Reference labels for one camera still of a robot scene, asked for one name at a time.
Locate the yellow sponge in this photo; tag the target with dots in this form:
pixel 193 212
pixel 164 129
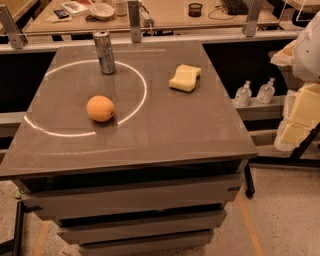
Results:
pixel 185 78

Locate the grey metal bracket middle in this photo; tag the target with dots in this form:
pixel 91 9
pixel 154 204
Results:
pixel 134 20

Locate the grey table drawer unit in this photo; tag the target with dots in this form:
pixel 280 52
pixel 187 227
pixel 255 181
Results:
pixel 135 211

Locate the grey metal bracket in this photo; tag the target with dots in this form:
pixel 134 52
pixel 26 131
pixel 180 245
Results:
pixel 17 38
pixel 134 20
pixel 254 9

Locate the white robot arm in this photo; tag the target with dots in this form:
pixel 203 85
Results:
pixel 306 58

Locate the grey metal bracket left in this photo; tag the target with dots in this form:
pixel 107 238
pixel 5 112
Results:
pixel 17 38

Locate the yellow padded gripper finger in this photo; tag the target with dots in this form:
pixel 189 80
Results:
pixel 301 114
pixel 284 57

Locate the silver drink can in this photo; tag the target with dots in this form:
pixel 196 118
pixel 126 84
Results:
pixel 104 52

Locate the black keyboard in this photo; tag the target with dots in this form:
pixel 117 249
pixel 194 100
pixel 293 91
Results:
pixel 235 7

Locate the white power strip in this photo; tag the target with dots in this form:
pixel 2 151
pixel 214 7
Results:
pixel 145 17

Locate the clear sanitizer bottle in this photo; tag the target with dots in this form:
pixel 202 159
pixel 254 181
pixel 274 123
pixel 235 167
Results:
pixel 243 95
pixel 266 92

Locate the white bowl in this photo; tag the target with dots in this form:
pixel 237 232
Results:
pixel 102 11

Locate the black mesh pen cup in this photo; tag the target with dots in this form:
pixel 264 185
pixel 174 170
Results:
pixel 195 9

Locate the white booklet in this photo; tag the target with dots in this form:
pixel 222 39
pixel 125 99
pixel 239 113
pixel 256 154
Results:
pixel 74 8

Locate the white cup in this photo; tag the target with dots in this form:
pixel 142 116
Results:
pixel 120 7

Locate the grey metal bracket right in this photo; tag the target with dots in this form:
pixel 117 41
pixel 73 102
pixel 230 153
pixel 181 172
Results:
pixel 254 9

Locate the orange fruit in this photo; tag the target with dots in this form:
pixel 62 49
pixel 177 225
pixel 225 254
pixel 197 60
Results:
pixel 100 108

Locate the black phone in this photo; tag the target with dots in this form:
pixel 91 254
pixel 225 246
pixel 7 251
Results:
pixel 61 14

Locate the clear sanitizer bottle left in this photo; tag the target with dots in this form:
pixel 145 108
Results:
pixel 243 95

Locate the clear sanitizer bottle right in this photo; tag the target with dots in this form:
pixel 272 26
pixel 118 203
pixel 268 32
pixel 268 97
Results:
pixel 266 92

